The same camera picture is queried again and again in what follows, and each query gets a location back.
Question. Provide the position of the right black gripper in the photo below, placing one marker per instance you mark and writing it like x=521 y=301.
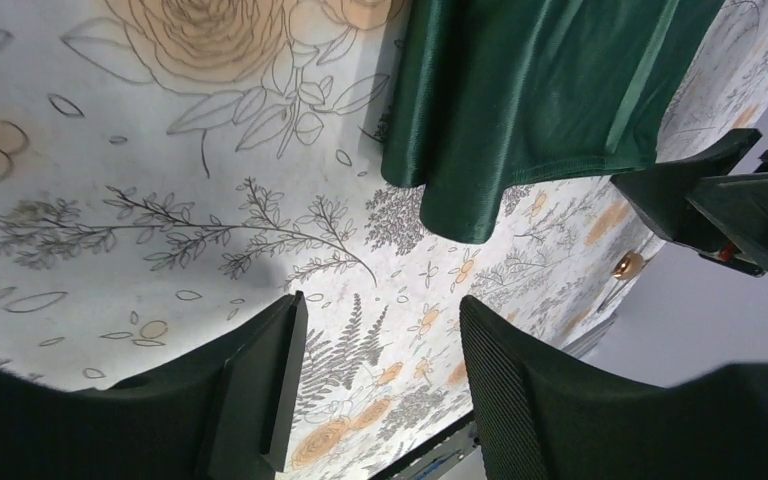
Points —
x=682 y=201

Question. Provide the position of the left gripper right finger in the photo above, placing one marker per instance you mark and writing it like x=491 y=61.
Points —
x=544 y=414

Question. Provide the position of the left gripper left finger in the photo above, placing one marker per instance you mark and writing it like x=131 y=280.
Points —
x=221 y=411

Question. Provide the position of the dark green cloth napkin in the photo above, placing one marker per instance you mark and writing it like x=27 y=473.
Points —
x=495 y=94

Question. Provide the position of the copper spoon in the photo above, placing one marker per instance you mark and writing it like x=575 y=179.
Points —
x=624 y=272

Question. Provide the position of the floral patterned table mat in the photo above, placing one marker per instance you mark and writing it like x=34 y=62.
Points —
x=170 y=168

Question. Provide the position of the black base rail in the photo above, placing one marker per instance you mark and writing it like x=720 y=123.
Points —
x=435 y=457

